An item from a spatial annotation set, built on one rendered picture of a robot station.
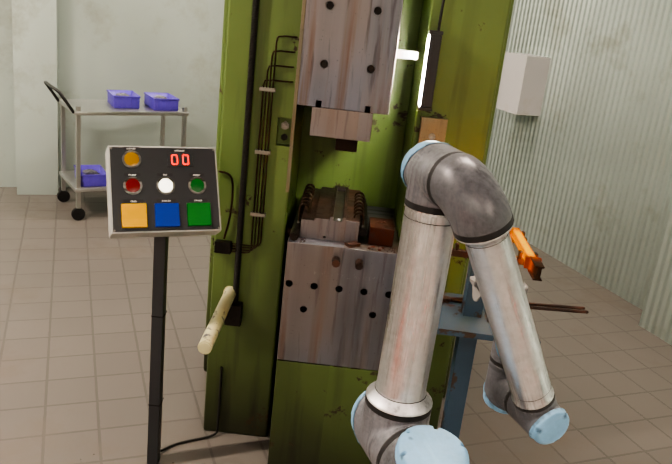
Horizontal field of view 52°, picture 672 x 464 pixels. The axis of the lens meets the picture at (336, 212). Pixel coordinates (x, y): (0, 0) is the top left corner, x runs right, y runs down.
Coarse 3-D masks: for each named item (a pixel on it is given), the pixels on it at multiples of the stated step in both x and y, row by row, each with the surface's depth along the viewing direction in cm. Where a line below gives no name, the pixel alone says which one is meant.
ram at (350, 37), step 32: (320, 0) 215; (352, 0) 214; (384, 0) 214; (320, 32) 218; (352, 32) 217; (384, 32) 217; (320, 64) 222; (352, 64) 220; (384, 64) 220; (320, 96) 223; (352, 96) 223; (384, 96) 223
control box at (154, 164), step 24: (120, 168) 213; (144, 168) 216; (168, 168) 219; (192, 168) 222; (216, 168) 226; (120, 192) 212; (144, 192) 215; (168, 192) 217; (192, 192) 221; (216, 192) 224; (120, 216) 210; (216, 216) 222
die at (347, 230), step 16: (320, 192) 267; (336, 192) 266; (352, 192) 271; (304, 208) 248; (320, 208) 246; (352, 208) 250; (304, 224) 236; (320, 224) 236; (336, 224) 236; (352, 224) 236; (336, 240) 237; (352, 240) 237
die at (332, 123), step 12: (312, 108) 225; (324, 108) 225; (312, 120) 226; (324, 120) 226; (336, 120) 225; (348, 120) 225; (360, 120) 225; (312, 132) 227; (324, 132) 227; (336, 132) 227; (348, 132) 226; (360, 132) 226
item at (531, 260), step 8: (512, 232) 230; (520, 232) 229; (520, 240) 221; (520, 248) 216; (528, 248) 214; (528, 256) 205; (528, 264) 204; (536, 264) 197; (536, 272) 197; (536, 280) 197
